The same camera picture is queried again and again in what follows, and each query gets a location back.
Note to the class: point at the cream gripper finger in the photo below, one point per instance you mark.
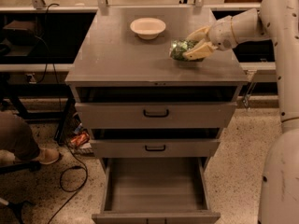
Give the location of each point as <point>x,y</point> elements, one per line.
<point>199,34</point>
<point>199,51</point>

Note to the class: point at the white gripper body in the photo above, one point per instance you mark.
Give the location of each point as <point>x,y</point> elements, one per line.
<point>220,34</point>

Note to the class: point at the green soda can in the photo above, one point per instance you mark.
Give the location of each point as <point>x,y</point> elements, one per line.
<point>178,47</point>

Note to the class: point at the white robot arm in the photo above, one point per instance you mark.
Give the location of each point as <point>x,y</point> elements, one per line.
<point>276,20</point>

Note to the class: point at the grey top drawer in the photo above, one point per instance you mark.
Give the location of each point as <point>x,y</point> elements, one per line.
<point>130,115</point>

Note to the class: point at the grey drawer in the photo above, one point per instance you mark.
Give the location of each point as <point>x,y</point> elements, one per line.
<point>129,148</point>
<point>130,115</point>
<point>155,191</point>

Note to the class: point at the grey drawer cabinet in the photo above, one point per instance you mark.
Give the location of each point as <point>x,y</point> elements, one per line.
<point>116,66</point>

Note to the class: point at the grey bottom drawer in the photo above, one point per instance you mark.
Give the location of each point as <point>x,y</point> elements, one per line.
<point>155,191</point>

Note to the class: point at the grey middle drawer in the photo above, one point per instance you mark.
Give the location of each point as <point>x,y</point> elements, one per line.
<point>129,148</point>

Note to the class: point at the white paper bowl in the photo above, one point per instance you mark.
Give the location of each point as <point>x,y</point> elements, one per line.
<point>147,28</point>

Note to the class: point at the orange snack bag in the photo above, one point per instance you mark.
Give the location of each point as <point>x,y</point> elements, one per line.
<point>79,139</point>

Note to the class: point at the dark box on shelf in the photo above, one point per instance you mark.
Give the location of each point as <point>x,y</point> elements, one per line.
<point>21,33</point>

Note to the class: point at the tan shoe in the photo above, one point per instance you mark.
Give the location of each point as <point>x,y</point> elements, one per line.
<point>47,156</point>

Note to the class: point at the person leg brown trousers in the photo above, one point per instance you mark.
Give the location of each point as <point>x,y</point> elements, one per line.
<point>16,136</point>

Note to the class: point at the black top drawer handle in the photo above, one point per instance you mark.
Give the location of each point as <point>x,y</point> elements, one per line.
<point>156,114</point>

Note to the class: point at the black drawer handle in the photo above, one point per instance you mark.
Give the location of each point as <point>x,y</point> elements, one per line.
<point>155,148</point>
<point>156,114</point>

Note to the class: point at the black middle drawer handle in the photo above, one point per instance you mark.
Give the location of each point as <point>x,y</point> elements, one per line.
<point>155,148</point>

